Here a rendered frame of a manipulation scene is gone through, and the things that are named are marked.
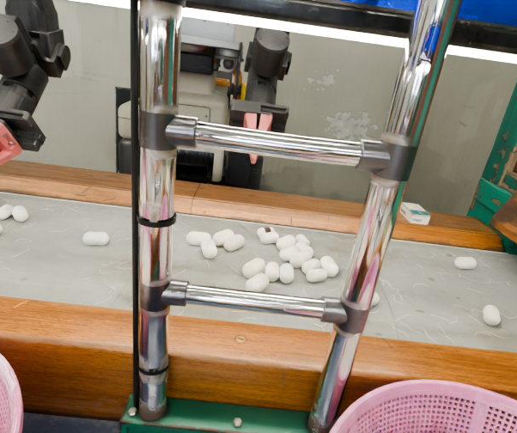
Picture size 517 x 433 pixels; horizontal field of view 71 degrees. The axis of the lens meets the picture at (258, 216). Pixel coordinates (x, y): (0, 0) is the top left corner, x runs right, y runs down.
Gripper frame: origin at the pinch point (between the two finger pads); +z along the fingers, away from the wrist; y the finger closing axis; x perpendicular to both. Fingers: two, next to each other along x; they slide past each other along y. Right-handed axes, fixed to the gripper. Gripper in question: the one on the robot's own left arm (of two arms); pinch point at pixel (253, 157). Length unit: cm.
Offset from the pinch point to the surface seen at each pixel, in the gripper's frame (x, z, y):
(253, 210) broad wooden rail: 8.8, 5.3, 1.2
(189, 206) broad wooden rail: 8.9, 6.1, -10.4
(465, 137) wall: 108, -110, 123
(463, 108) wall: 104, -129, 122
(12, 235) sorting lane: -0.2, 18.5, -32.3
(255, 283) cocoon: -6.9, 23.5, 1.8
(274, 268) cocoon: -4.3, 20.3, 4.3
